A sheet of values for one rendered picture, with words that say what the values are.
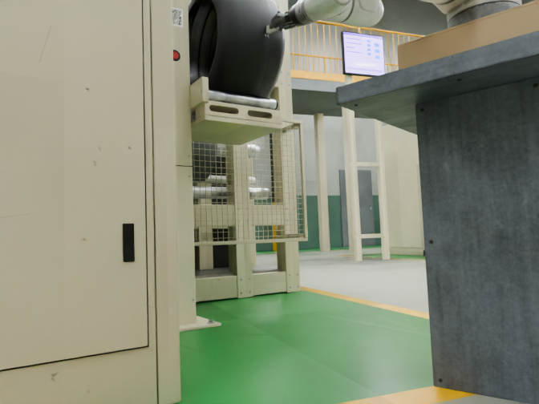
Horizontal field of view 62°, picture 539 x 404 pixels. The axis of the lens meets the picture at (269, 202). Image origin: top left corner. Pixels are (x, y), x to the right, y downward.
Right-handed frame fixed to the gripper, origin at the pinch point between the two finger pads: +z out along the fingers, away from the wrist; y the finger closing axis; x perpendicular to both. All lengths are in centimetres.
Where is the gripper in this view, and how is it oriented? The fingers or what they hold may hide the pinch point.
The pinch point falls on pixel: (272, 27)
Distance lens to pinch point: 190.0
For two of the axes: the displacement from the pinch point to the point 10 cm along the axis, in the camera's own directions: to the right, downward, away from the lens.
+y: -8.4, -0.1, -5.4
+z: -5.4, -0.6, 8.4
